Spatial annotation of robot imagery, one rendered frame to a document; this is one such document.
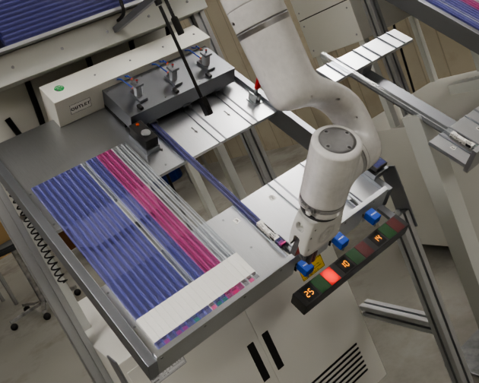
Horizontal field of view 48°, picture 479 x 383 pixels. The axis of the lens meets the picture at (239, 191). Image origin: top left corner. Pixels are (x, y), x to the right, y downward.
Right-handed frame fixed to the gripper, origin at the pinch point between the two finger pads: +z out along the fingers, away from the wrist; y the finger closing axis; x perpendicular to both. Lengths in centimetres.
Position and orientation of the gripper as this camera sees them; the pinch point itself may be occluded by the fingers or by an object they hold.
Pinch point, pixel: (308, 252)
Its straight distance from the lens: 111.5
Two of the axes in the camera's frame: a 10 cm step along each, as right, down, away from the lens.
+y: 7.6, -4.6, 4.6
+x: -6.5, -5.9, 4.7
